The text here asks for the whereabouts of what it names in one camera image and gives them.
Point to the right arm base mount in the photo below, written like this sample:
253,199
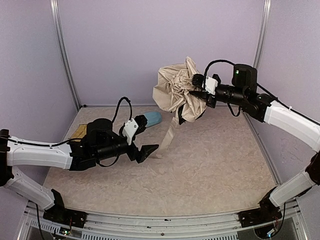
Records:
259,216

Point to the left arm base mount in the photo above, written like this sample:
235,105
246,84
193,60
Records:
66,216

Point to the right aluminium corner post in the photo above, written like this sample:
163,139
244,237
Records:
262,33

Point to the beige folding umbrella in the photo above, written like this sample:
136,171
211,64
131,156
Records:
172,94

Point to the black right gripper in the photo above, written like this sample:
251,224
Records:
210,99

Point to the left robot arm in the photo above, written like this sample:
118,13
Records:
99,143

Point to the left aluminium corner post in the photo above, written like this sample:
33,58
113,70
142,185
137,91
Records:
54,5

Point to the aluminium corner post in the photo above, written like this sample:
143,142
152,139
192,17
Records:
262,33
54,5

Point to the light blue mug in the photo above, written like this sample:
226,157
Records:
153,118

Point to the aluminium front rail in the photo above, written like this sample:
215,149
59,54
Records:
220,226

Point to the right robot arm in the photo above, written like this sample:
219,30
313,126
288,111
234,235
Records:
265,108

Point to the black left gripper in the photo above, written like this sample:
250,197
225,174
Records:
132,150

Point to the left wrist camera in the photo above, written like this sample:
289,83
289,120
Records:
133,127

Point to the woven bamboo tray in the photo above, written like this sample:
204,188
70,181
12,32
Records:
80,132

